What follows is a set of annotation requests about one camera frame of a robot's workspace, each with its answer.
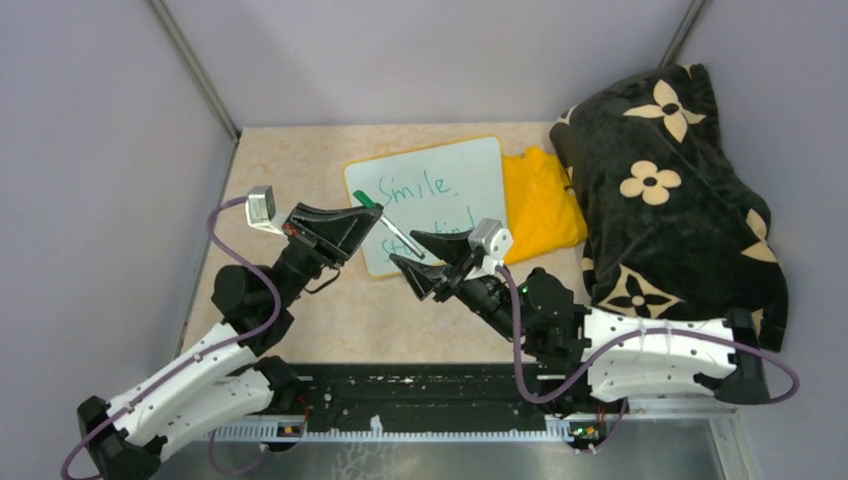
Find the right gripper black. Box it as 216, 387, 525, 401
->
391, 228, 527, 343

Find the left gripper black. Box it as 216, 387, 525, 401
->
271, 202, 384, 308

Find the green marker cap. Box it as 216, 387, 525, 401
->
353, 190, 377, 208

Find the green whiteboard marker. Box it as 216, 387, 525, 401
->
380, 214, 426, 260

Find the yellow-framed whiteboard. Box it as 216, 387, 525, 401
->
343, 135, 511, 280

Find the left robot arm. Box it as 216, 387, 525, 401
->
77, 196, 383, 479

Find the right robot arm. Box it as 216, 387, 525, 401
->
389, 219, 770, 412

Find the yellow folded cloth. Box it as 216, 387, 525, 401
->
502, 146, 588, 264

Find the black floral blanket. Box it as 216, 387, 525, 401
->
549, 64, 789, 352

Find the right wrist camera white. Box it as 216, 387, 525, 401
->
468, 218, 514, 279

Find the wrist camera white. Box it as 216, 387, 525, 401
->
245, 185, 279, 233
468, 218, 514, 279

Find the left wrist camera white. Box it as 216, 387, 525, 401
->
245, 185, 279, 233

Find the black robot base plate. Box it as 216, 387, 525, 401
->
218, 361, 629, 452

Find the aluminium rail frame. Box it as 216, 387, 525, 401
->
178, 370, 740, 444

